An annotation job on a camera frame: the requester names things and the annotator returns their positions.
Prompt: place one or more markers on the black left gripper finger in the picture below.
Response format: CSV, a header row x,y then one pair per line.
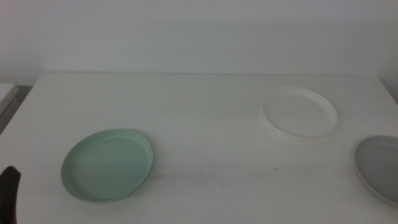
x,y
7,196

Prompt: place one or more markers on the pale green shallow bowl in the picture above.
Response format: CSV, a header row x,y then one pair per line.
x,y
105,166

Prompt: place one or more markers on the white shallow bowl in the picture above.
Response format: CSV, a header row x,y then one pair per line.
x,y
298,113

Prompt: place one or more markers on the grey shallow bowl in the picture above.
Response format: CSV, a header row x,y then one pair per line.
x,y
381,168

